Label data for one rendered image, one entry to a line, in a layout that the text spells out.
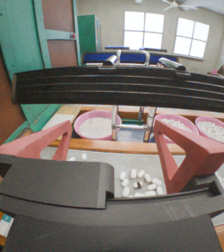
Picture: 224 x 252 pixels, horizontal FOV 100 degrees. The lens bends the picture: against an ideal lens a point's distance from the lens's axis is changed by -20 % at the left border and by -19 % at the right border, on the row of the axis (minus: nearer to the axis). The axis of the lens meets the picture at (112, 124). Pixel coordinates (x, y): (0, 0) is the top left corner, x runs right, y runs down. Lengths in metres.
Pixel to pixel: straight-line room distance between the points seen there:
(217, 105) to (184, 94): 0.08
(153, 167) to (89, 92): 0.39
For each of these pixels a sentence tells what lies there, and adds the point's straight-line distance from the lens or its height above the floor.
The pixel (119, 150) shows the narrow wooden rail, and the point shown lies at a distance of 0.51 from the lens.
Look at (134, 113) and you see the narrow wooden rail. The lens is 0.78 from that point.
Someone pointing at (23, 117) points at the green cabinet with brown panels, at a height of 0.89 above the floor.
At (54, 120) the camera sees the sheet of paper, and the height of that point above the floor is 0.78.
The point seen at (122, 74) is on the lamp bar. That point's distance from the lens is 0.24.
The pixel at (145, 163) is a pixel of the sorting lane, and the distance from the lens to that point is 0.52.
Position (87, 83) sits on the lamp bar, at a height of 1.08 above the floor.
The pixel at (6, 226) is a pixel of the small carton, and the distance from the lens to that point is 0.48.
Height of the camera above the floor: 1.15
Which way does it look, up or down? 37 degrees down
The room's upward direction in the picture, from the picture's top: straight up
